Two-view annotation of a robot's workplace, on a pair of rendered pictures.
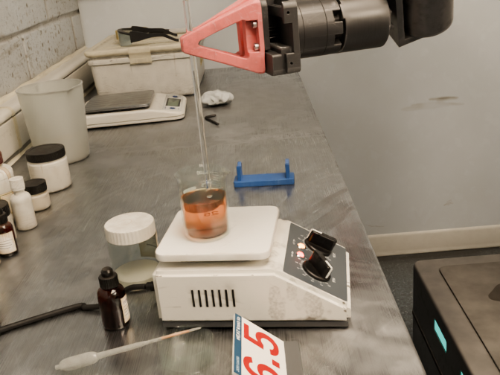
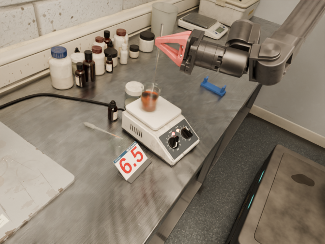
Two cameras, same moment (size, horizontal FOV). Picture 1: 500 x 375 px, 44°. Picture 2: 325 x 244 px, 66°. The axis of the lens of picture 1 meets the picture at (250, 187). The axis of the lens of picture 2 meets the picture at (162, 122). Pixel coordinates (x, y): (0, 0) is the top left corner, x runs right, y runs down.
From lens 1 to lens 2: 30 cm
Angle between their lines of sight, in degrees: 28
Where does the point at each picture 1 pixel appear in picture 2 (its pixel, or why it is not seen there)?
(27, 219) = (123, 60)
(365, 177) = (297, 95)
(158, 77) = (224, 14)
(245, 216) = (167, 108)
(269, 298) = (151, 142)
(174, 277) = (127, 117)
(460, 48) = not seen: outside the picture
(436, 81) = not seen: outside the picture
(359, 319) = (178, 166)
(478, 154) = not seen: outside the picture
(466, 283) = (288, 165)
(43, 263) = (114, 81)
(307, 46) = (201, 65)
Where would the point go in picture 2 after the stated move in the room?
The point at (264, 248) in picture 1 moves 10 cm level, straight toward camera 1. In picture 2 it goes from (156, 126) to (132, 148)
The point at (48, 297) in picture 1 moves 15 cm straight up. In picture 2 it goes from (104, 96) to (104, 55)
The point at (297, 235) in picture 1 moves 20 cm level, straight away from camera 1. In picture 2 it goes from (181, 125) to (212, 96)
